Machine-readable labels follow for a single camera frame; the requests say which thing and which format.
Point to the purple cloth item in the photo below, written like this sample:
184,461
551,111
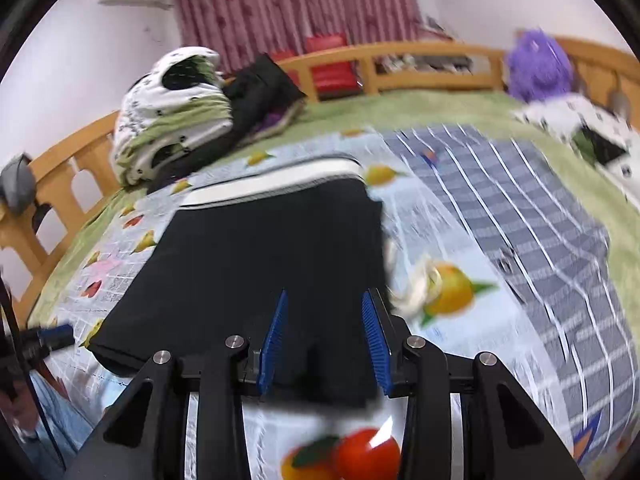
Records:
275,119

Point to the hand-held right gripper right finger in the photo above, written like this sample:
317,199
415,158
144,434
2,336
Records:
375,345

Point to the black pants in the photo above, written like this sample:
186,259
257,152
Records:
250,260

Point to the red chair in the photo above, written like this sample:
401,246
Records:
332,77

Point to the fruit print sheet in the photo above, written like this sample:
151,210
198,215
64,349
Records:
450,340

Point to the wooden bed frame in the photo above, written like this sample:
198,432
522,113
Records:
320,60

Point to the black jacket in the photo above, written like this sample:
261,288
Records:
260,85

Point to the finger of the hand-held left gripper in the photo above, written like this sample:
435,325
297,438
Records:
50,337

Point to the grey checkered cloth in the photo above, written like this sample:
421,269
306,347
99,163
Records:
525,240

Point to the purple plush toy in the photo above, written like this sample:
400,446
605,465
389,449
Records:
537,67

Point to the flower print pillow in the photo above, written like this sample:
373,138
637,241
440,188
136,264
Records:
565,115

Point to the folded flower print quilt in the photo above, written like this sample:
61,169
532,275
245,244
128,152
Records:
150,100

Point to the green bed blanket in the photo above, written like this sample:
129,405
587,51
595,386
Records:
425,105

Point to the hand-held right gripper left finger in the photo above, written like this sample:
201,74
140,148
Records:
272,340

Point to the pile of papers and boxes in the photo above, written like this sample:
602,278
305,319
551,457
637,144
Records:
425,62

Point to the grey hanging cloth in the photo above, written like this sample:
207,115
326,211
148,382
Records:
17,182

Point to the dark red curtain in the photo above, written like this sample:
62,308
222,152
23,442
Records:
300,5

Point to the person's blue jeans leg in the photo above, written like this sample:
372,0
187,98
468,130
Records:
55,415

